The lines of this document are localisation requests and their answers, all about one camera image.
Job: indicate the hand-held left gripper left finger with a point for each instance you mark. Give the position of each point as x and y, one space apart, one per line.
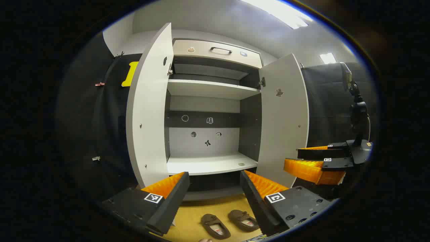
168 208

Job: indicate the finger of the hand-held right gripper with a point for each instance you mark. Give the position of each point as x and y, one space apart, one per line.
309 170
319 154

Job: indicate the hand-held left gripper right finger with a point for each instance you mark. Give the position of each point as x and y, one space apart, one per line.
258 208

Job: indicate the metal door hinge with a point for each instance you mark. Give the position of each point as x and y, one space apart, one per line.
262 82
170 71

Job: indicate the white shoe cabinet door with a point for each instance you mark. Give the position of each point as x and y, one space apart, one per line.
149 117
282 134

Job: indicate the long ceiling light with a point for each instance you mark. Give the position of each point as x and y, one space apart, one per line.
282 13

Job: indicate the brown fuzzy shoe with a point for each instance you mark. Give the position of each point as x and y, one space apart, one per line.
215 226
244 220

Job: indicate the white cabinet drawer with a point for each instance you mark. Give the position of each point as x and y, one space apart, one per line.
235 58

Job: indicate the small ceiling light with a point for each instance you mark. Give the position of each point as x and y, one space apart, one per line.
327 57

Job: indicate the black backdrop cloth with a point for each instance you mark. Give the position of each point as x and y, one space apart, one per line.
326 107
111 117

